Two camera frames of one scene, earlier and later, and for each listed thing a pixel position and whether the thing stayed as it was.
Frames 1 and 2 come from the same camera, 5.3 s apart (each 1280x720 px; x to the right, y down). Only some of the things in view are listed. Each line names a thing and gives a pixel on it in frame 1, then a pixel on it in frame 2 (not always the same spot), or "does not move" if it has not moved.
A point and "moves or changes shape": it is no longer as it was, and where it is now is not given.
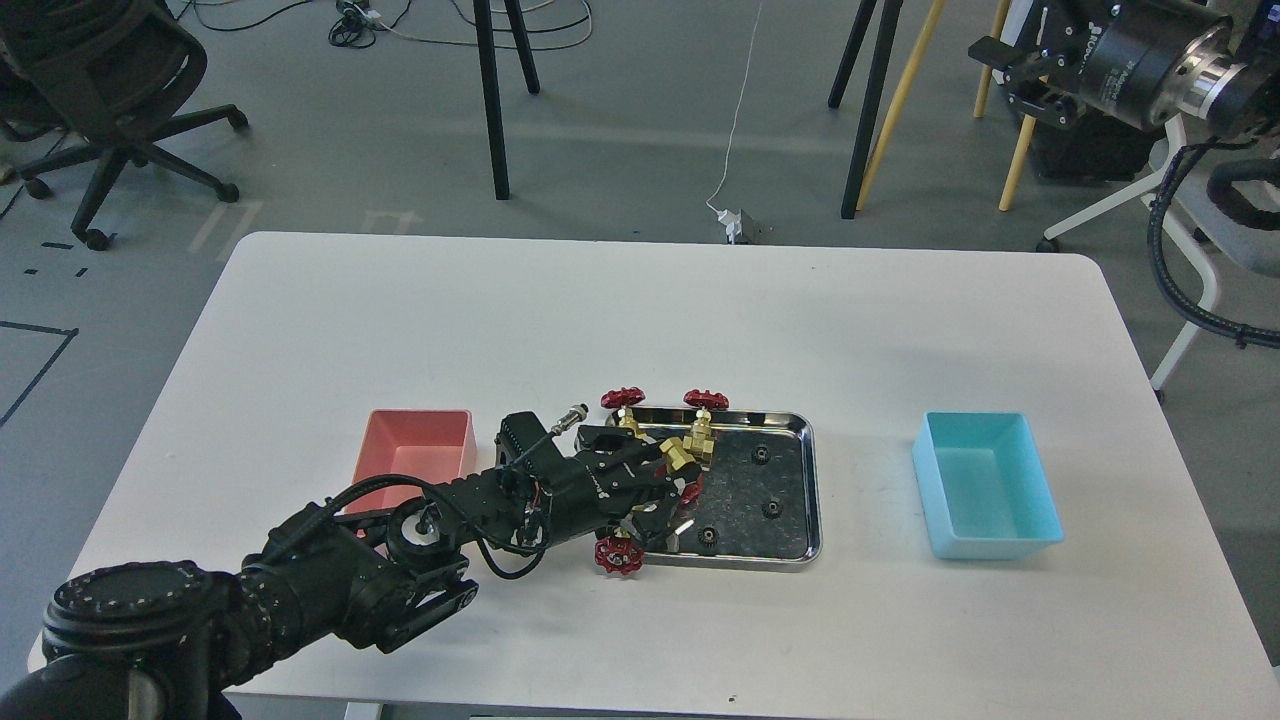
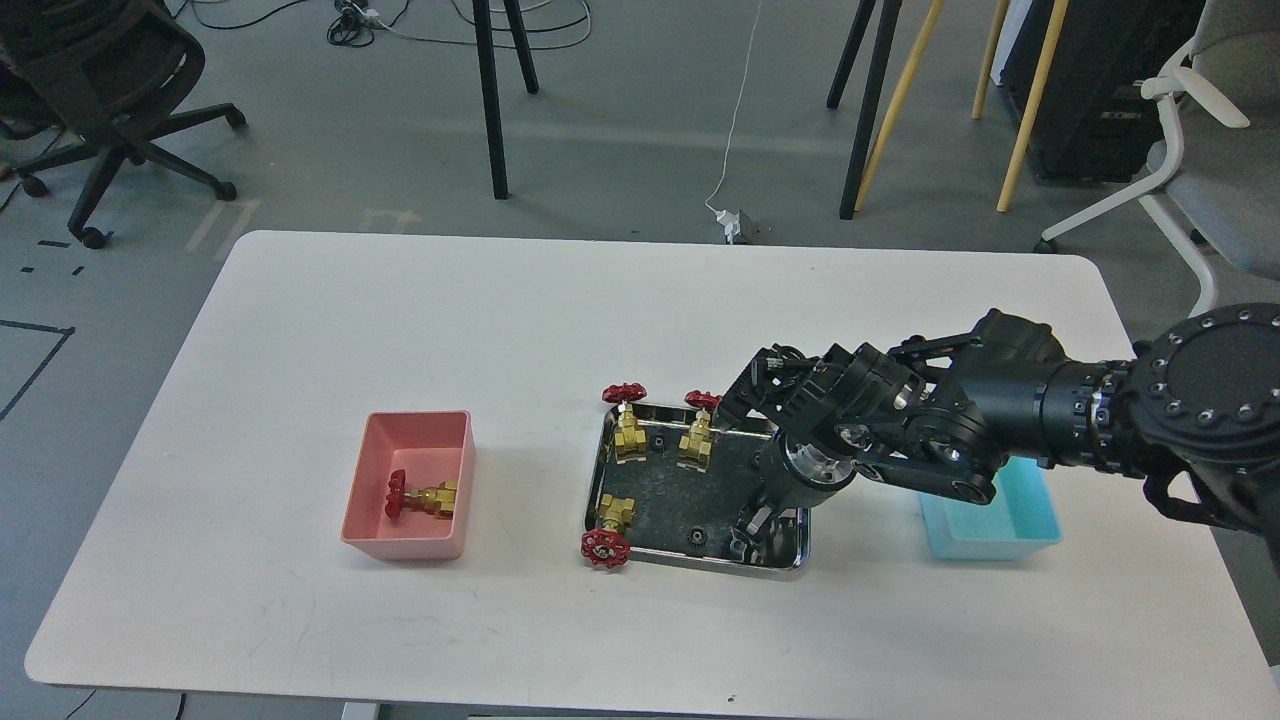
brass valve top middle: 700,439 does not move
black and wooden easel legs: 868,152 does not move
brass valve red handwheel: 682,473 moves or changes shape
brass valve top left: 622,398 does not move
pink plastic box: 437,446 does not move
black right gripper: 1134,62 to 797,472
